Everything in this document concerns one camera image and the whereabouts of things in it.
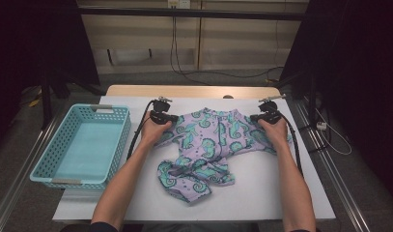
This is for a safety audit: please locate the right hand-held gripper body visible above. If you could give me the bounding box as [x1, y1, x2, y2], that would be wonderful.
[257, 94, 287, 126]

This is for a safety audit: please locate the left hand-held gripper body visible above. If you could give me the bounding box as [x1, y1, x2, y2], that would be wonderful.
[149, 96, 174, 126]

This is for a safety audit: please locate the purple seahorse print swimsuit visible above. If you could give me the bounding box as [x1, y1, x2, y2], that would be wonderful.
[154, 107, 294, 204]

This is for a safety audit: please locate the turquoise plastic basket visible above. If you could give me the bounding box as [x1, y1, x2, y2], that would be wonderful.
[29, 103, 132, 191]

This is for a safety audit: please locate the person's left hand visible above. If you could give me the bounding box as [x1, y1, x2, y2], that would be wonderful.
[139, 110, 173, 148]

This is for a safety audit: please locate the person's right hand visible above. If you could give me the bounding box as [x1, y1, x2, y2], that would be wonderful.
[257, 115, 290, 149]

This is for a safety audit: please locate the black metal stand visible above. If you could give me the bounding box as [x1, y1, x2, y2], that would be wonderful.
[274, 69, 319, 125]

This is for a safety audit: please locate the white foam mat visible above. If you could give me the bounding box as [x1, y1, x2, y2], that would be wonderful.
[52, 96, 337, 223]

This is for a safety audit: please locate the black horizontal bar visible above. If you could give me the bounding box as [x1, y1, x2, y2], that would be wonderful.
[77, 7, 311, 22]

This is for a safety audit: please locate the black curtain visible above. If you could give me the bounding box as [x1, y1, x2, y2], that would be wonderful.
[278, 0, 393, 207]
[0, 0, 101, 153]

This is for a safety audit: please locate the black tripod stand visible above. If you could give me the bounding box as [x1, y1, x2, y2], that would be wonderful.
[39, 67, 105, 131]

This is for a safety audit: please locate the left hand-held gripper cable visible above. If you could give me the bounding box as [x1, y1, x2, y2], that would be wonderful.
[126, 100, 157, 161]

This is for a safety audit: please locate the hand-held gripper cable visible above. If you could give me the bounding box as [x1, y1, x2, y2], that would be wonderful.
[275, 109, 304, 178]
[126, 100, 157, 161]

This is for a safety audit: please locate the right hand-held gripper cable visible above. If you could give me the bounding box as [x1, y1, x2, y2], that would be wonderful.
[275, 109, 304, 178]

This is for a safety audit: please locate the black hanging cable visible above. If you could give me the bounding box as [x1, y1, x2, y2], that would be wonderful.
[169, 14, 286, 87]

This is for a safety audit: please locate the thin white cable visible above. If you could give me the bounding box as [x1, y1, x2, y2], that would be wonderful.
[314, 106, 353, 157]

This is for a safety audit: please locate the metal floor rail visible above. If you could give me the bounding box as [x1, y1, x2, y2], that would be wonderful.
[0, 107, 68, 232]
[289, 98, 374, 232]

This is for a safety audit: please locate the white wall socket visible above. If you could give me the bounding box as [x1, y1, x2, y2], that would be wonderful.
[167, 0, 192, 10]

